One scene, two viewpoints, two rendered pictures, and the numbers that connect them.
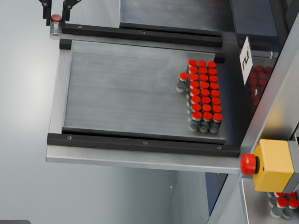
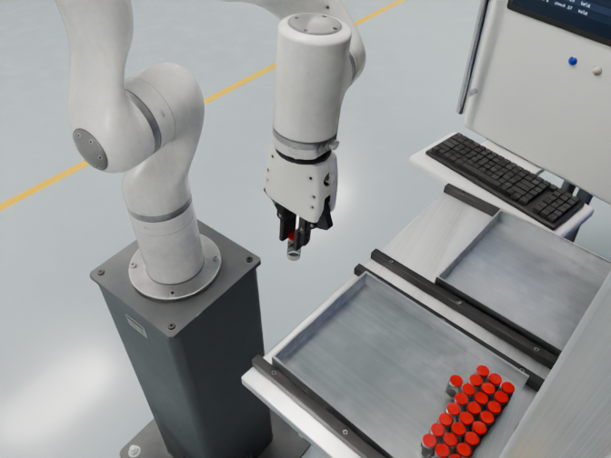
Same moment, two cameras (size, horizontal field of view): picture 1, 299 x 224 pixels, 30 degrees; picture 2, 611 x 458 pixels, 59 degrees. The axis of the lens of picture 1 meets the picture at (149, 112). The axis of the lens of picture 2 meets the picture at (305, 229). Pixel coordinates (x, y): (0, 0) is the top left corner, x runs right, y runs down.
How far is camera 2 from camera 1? 51 cm
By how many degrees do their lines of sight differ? 35
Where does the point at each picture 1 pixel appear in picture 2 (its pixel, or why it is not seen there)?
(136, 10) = (476, 273)
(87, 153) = (281, 402)
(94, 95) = (345, 343)
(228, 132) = not seen: outside the picture
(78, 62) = (361, 297)
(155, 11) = (499, 284)
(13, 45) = not seen: hidden behind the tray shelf
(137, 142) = (335, 425)
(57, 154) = (253, 383)
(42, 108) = not seen: hidden behind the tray
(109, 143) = (305, 405)
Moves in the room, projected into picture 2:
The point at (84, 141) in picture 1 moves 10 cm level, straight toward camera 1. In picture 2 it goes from (283, 386) to (238, 429)
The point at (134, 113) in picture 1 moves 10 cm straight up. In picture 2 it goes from (369, 388) to (375, 355)
